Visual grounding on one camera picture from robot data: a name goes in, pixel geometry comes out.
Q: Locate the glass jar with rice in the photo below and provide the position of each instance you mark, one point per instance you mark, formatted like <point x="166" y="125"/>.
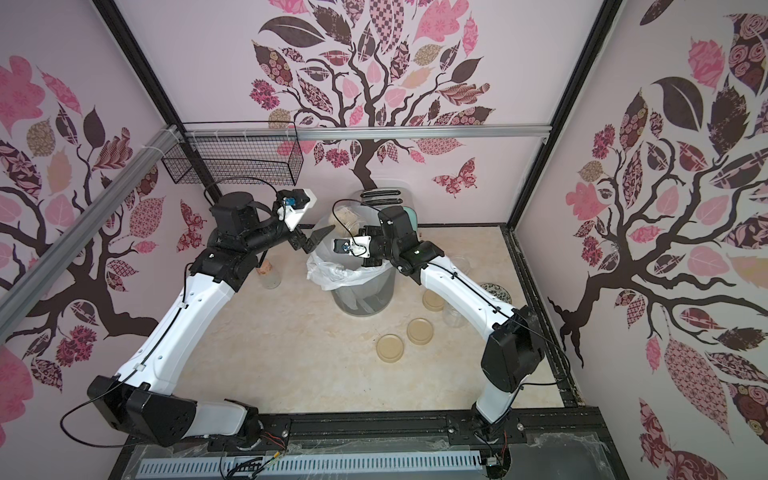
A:
<point x="462" y="264"/>

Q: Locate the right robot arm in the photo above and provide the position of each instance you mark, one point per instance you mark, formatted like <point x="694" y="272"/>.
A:
<point x="514" y="343"/>

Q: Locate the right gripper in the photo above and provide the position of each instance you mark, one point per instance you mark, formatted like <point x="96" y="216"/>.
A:
<point x="372" y="255"/>

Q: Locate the aluminium rail back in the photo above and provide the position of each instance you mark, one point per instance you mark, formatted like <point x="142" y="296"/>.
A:
<point x="384" y="132"/>

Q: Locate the mint green toaster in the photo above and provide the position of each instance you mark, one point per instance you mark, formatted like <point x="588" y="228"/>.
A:
<point x="381" y="198"/>

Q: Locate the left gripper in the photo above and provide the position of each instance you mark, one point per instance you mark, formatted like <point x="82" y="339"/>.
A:
<point x="300" y="240"/>

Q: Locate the white slotted cable duct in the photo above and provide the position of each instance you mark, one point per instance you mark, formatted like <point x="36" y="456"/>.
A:
<point x="312" y="466"/>

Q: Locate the patterned ceramic bowl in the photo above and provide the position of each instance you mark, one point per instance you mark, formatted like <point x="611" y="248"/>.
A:
<point x="497" y="291"/>

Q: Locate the white plastic trash bag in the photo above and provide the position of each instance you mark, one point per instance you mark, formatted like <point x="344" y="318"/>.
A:
<point x="331" y="271"/>

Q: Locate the small bottle with cork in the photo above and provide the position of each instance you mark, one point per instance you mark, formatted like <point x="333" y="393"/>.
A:
<point x="269" y="276"/>

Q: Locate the black wire basket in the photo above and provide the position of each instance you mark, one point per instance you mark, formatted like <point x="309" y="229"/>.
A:
<point x="236" y="152"/>

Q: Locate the grey mesh trash bin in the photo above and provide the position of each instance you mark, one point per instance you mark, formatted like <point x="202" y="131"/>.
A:
<point x="367" y="293"/>

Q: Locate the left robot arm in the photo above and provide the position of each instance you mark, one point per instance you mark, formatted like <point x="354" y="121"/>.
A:
<point x="139" y="398"/>

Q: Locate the aluminium rail left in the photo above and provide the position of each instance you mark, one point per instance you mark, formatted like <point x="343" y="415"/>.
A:
<point x="16" y="304"/>

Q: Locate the glass jar beige lid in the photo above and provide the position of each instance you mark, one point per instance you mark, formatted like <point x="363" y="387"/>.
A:
<point x="452" y="317"/>
<point x="348" y="219"/>

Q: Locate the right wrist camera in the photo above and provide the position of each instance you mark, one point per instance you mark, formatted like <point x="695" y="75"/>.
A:
<point x="358" y="247"/>

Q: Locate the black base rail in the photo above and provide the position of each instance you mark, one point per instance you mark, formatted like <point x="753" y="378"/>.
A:
<point x="549" y="443"/>

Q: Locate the aluminium rail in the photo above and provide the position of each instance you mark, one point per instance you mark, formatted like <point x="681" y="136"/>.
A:
<point x="16" y="304"/>
<point x="384" y="132"/>

